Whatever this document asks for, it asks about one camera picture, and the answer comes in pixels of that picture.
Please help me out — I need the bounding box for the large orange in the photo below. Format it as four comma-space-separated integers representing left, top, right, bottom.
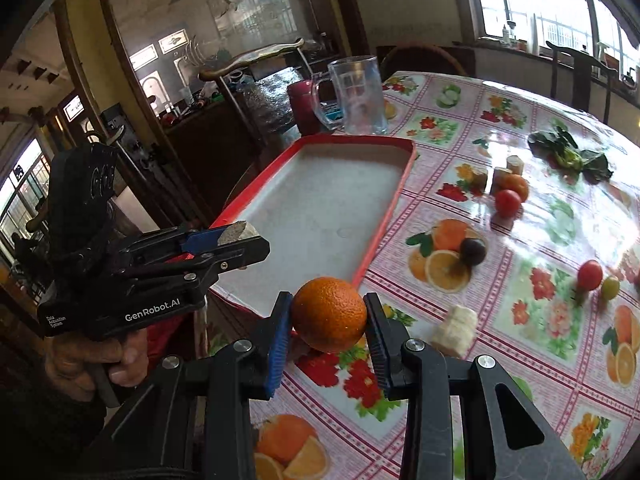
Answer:
291, 276, 368, 353

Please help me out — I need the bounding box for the green grape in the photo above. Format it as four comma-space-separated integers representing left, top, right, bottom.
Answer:
600, 275, 620, 302

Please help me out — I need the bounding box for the person's left hand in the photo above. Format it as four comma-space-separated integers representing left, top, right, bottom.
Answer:
44, 330, 149, 402

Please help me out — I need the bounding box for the red rimmed white tray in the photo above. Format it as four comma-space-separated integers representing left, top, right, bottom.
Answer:
210, 134, 416, 318

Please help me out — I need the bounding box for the dark plum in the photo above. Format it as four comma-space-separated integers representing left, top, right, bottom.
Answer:
459, 237, 487, 266

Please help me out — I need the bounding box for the wooden carved rack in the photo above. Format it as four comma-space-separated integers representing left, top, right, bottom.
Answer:
198, 38, 314, 139

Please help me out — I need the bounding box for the floral plastic tablecloth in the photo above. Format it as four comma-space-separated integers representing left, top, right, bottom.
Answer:
199, 70, 640, 480

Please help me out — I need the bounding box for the dark red cup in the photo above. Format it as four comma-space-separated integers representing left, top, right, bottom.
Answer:
288, 79, 322, 136

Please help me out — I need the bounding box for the red tomato far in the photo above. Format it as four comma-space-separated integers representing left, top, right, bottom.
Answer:
495, 188, 522, 219

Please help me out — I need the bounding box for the red tomato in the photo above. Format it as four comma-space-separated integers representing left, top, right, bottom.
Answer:
577, 259, 603, 292
495, 188, 522, 219

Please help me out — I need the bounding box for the red tomato right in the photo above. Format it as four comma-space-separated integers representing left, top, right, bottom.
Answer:
577, 259, 603, 292

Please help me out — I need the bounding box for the small orange far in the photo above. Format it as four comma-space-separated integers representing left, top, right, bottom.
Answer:
501, 174, 529, 203

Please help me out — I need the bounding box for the clear glass mug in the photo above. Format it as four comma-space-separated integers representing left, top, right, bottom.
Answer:
311, 55, 388, 136

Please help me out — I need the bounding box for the green leafy vegetable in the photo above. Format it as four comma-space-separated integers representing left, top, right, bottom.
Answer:
527, 127, 613, 184

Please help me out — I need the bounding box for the wicker chair back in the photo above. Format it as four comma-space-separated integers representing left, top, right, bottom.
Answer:
378, 44, 475, 80

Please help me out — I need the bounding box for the dark wooden chair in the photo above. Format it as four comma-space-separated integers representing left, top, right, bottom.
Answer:
546, 41, 618, 125

